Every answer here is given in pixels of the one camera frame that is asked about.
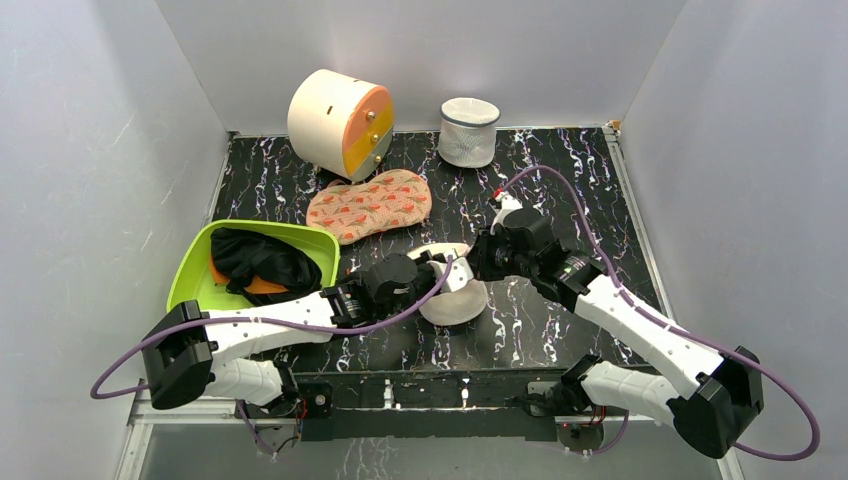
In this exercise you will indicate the black clothing in basin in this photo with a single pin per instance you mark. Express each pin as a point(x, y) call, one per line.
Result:
point(242, 254)

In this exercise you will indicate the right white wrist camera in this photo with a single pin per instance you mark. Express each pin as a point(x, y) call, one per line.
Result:
point(503, 204)

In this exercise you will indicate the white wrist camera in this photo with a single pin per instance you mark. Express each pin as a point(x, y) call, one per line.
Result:
point(454, 276)
point(503, 204)

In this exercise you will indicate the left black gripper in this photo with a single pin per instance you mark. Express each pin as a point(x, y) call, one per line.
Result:
point(424, 263)

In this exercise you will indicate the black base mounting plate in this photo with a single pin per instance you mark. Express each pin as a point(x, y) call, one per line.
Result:
point(513, 403)

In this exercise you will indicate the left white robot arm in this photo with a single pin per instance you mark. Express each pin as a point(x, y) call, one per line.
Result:
point(192, 352)

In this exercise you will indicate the orange cloth in basin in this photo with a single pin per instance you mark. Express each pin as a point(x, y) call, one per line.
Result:
point(256, 286)

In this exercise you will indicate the round cream drawer box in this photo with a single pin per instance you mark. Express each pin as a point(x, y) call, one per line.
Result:
point(341, 124)

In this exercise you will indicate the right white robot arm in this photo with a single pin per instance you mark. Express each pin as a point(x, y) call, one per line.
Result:
point(708, 398)

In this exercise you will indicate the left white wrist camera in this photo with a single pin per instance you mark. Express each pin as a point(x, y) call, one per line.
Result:
point(454, 276)

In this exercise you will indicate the round white mesh laundry bag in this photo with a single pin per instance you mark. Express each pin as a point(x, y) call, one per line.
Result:
point(455, 308)

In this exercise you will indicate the green plastic basin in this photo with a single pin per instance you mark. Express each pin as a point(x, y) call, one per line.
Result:
point(194, 279)

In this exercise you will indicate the floral pink mesh pouch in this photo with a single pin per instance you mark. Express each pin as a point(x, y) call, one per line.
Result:
point(351, 212)

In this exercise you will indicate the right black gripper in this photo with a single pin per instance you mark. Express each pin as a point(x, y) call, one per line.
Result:
point(479, 263)

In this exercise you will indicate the white mesh cylinder basket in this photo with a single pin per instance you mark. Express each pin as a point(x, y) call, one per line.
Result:
point(467, 136)

